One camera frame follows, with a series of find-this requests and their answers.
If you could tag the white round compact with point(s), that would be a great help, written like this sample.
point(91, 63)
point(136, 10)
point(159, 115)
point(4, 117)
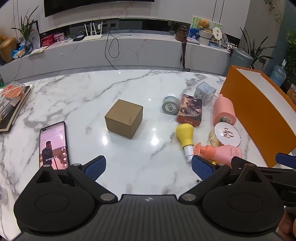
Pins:
point(226, 134)

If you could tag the brown printed box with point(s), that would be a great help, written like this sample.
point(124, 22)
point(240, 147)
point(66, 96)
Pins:
point(190, 111)

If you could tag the green long-leaf plant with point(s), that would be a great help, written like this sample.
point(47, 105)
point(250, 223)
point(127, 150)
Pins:
point(26, 25)
point(254, 51)

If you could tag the cow figurine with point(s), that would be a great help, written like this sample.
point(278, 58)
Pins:
point(230, 47)

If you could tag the person's right hand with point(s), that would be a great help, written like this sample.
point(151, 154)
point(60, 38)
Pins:
point(290, 222)

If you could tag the grey trash bin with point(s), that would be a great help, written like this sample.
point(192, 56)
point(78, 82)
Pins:
point(240, 61)

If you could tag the clear plastic food container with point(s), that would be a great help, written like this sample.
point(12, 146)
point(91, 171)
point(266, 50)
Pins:
point(11, 97)

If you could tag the orange box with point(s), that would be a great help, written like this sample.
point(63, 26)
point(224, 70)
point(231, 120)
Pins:
point(259, 111)

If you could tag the white fan-shaped sign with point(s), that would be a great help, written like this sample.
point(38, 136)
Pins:
point(217, 33)

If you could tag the pink pump bottle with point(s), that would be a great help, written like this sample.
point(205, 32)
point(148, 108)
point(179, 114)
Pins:
point(222, 153)

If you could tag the dark book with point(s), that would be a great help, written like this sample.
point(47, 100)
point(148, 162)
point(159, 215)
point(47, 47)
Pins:
point(16, 113)

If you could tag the white remote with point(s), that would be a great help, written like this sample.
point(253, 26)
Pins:
point(3, 195)

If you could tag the grey round jar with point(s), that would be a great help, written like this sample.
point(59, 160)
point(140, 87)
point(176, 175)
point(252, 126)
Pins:
point(170, 105)

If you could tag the teddy bear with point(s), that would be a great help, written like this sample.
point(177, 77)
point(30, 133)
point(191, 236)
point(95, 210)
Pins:
point(204, 24)

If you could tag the pink box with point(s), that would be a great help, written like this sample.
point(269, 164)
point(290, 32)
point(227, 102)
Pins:
point(59, 37)

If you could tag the brown cardboard box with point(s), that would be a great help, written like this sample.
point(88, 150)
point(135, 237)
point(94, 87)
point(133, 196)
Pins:
point(123, 118)

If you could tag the gold vase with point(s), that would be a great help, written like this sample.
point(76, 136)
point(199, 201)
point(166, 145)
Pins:
point(8, 49)

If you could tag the yellow bulb-shaped bottle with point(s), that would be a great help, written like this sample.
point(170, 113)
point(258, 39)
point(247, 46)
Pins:
point(184, 134)

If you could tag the blue snack packet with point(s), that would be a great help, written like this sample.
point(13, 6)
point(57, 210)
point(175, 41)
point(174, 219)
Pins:
point(19, 52)

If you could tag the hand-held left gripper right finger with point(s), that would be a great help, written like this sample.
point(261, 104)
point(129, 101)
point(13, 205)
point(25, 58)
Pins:
point(201, 167)

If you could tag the leafy green plant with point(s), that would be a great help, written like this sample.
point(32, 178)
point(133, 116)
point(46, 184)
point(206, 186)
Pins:
point(291, 51)

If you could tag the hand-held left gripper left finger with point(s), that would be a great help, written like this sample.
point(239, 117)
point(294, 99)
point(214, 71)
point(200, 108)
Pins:
point(96, 167)

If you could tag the television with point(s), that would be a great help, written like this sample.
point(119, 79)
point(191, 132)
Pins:
point(92, 7)

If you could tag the large pink bottle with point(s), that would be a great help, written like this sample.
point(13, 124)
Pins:
point(223, 110)

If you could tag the blue water jug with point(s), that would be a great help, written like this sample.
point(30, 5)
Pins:
point(278, 75)

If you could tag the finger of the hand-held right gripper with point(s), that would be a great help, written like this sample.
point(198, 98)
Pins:
point(286, 158)
point(237, 161)

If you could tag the white router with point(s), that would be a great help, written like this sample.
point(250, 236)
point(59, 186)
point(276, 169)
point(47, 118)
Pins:
point(92, 37)

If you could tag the decorative plate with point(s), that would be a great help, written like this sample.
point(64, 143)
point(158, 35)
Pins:
point(224, 39)

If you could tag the clear plastic box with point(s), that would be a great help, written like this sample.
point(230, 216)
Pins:
point(205, 92)

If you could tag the red box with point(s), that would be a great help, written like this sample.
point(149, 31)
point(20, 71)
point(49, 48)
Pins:
point(47, 41)

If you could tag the yellow-green paper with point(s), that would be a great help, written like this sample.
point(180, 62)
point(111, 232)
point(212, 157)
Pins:
point(38, 50)

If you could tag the smartphone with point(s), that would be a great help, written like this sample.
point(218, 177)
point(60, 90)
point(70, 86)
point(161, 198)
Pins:
point(53, 146)

